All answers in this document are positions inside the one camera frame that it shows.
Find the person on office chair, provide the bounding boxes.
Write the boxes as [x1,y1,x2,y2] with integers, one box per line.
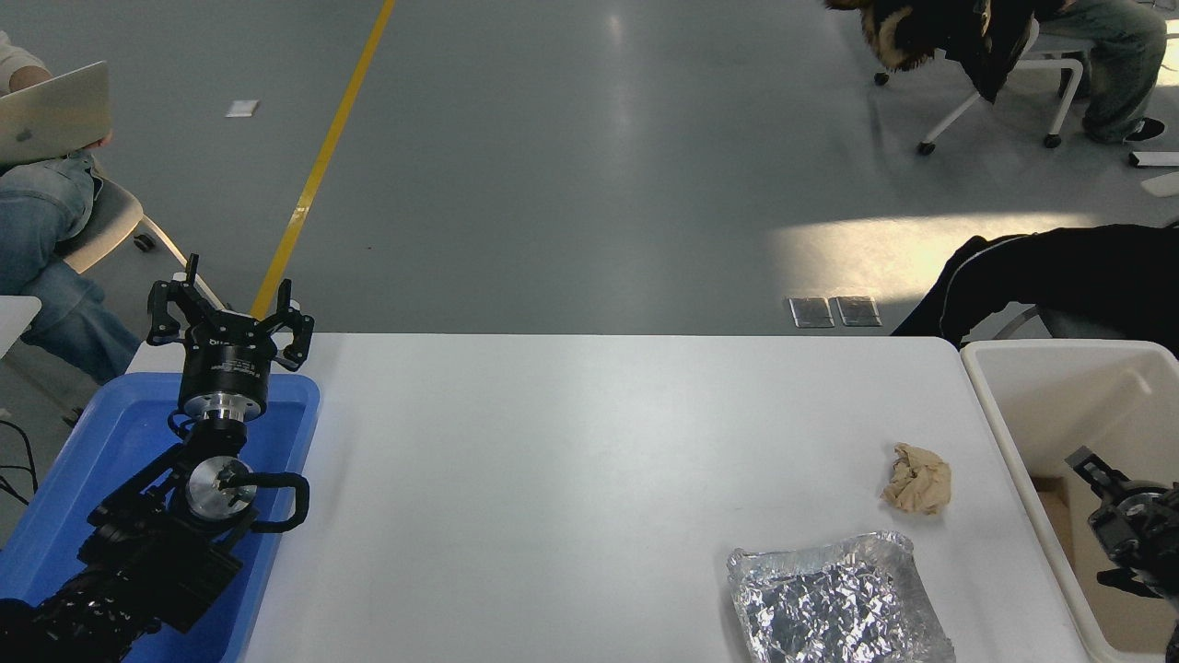
[1032,0,1171,145]

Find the crumpled tan paper ball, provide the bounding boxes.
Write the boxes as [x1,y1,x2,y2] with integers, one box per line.
[881,443,952,515]

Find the white office chair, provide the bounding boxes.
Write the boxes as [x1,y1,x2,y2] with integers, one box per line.
[873,18,1092,156]

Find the fur-trimmed dark jacket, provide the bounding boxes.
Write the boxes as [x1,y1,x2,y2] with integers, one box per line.
[824,0,1037,102]

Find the thin black cables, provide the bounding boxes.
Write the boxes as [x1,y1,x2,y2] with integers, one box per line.
[0,419,40,506]

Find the crinkled foil tray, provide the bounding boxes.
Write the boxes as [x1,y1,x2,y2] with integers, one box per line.
[726,529,957,663]

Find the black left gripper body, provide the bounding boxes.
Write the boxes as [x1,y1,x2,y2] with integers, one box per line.
[178,313,278,400]

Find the blue plastic tray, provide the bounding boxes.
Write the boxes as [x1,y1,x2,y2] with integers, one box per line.
[0,371,321,663]

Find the silver laptop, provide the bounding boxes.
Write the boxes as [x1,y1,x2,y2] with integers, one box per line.
[0,61,111,167]

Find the person beside bin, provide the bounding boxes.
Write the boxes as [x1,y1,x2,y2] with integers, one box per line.
[889,224,1179,360]

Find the large pale bin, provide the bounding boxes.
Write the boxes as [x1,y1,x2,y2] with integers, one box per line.
[960,339,1179,663]

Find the person holding laptop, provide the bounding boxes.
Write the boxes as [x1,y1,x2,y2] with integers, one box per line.
[0,32,144,386]

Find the small white side table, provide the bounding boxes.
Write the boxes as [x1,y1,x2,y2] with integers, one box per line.
[0,296,42,360]

